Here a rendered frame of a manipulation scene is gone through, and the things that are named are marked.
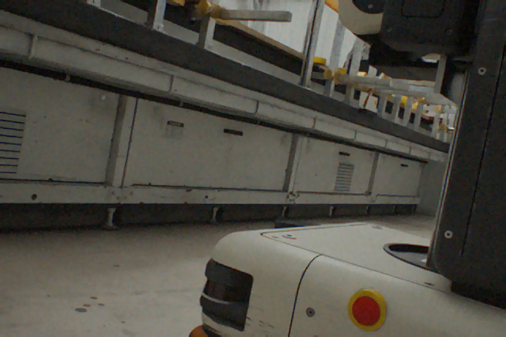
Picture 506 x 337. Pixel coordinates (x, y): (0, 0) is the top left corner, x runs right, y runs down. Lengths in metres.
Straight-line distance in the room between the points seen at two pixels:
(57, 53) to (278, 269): 0.97
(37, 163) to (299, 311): 1.22
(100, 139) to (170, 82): 0.33
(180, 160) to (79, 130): 0.54
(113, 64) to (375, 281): 1.13
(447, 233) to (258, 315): 0.29
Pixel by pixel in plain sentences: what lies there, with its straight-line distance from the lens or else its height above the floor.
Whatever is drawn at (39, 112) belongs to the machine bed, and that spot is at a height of 0.38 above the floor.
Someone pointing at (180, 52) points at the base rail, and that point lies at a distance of 1.76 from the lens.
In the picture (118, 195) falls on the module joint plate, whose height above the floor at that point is 0.14.
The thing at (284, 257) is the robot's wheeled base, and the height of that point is 0.27.
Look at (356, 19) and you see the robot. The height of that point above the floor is 0.66.
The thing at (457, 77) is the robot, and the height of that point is 0.60.
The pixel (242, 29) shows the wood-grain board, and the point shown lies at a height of 0.88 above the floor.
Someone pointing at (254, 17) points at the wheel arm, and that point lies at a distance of 1.84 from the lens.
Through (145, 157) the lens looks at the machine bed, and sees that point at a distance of 2.09.
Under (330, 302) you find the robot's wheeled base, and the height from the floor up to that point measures 0.24.
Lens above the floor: 0.43
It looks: 3 degrees down
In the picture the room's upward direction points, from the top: 11 degrees clockwise
